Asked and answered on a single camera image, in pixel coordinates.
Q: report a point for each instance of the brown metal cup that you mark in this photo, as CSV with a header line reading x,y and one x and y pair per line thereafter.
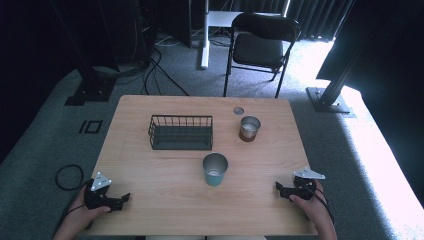
x,y
249,133

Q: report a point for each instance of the black slanted stand with base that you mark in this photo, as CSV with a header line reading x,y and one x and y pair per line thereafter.
x,y
328,100

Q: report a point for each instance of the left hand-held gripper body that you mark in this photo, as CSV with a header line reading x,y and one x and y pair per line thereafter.
x,y
95,196

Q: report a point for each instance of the person's left hand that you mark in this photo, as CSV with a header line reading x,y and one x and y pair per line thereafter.
x,y
81,215

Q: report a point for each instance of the dark curtain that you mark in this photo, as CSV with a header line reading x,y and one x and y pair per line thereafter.
x,y
313,16

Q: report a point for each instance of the black folding chair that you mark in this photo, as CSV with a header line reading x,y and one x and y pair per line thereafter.
x,y
258,50

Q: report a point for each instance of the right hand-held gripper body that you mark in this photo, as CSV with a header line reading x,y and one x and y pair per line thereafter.
x,y
305,186

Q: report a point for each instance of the grey round table grommet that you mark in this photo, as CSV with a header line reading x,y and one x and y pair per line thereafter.
x,y
238,110

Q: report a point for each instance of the black stand with flat base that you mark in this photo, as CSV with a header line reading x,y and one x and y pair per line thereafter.
x,y
90,90

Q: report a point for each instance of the teal metal cup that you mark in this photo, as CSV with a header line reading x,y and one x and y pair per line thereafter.
x,y
215,180

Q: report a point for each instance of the person's right hand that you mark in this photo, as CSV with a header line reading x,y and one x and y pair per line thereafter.
x,y
316,210

